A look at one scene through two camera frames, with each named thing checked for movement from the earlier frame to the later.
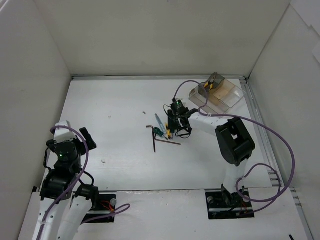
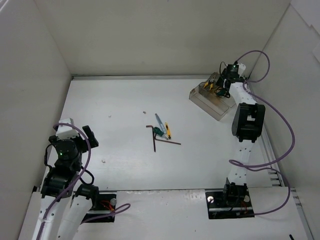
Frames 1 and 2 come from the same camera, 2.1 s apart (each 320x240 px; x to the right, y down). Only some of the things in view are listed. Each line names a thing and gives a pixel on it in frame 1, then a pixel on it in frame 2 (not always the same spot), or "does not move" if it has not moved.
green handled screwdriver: (168, 132) to (221, 92)
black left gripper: (88, 139) does not move
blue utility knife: (160, 123) does not move
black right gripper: (176, 122) to (220, 81)
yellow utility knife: (167, 127) does not move
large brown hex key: (153, 137) does not move
